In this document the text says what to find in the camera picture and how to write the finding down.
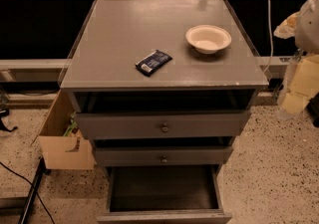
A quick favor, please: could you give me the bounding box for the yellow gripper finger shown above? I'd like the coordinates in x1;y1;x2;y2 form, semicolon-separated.
278;53;319;119
274;12;299;39

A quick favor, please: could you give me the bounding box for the blue rxbar blueberry wrapper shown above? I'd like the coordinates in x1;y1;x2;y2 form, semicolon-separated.
135;50;172;77

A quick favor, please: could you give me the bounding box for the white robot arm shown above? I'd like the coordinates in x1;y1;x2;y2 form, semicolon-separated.
274;0;319;119

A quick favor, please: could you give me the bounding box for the top grey drawer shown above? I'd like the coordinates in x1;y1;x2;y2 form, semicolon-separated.
76;111;250;139

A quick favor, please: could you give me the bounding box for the middle grey drawer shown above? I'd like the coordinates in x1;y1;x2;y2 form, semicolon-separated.
95;146;233;167

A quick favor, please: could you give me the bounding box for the grey drawer cabinet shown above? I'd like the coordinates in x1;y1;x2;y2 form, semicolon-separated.
59;0;270;224

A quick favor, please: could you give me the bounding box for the open bottom grey drawer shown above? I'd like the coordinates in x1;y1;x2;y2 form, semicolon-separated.
97;165;232;224

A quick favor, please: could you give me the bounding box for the white paper bowl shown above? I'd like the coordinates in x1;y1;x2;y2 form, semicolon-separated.
185;25;232;55

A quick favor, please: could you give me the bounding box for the green item in box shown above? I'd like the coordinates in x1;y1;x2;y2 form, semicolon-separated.
64;113;78;136

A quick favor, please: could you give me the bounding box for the cardboard box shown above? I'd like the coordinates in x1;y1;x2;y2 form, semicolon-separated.
37;92;96;170

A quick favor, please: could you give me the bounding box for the black floor bar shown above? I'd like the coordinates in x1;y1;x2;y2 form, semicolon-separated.
18;158;49;224

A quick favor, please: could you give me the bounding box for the black floor cable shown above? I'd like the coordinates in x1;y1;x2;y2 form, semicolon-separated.
0;161;56;224

